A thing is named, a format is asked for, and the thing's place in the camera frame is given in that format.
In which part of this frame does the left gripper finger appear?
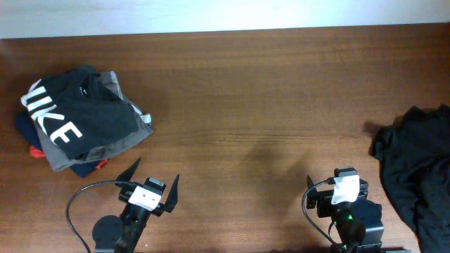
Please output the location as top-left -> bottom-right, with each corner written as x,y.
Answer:
164,174 -> 179,213
116,158 -> 141,182

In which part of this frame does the black t-shirt small logo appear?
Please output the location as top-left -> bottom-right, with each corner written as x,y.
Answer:
371,105 -> 449,253

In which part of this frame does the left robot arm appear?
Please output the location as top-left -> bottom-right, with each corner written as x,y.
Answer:
92,160 -> 179,253

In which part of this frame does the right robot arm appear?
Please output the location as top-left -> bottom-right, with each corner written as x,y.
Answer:
301,167 -> 407,253

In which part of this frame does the grey folded garment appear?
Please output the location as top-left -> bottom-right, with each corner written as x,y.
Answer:
34,71 -> 153,177

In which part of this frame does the black Nike t-shirt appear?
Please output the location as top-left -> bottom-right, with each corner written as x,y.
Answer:
21,66 -> 136,160

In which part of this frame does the red orange garment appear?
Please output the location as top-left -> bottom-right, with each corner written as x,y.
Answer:
29,145 -> 108,169

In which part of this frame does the navy folded garment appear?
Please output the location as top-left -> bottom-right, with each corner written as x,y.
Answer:
15,111 -> 96,178

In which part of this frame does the left black cable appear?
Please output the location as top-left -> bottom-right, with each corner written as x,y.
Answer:
65,180 -> 138,253

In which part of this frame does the black cable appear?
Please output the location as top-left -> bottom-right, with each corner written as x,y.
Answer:
65,180 -> 138,253
301,178 -> 344,249

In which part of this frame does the right black cable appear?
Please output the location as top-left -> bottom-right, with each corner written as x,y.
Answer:
301,178 -> 344,249

